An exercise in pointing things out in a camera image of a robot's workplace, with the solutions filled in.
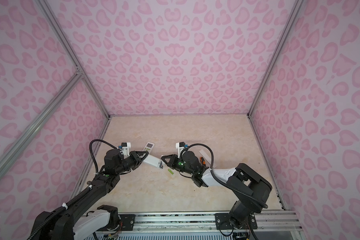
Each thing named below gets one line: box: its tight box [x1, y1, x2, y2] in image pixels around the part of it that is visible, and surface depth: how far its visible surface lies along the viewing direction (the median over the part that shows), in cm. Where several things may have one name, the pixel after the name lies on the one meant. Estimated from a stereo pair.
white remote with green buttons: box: [142, 141, 155, 155], surface depth 102 cm
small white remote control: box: [143, 154, 162, 169], surface depth 83 cm
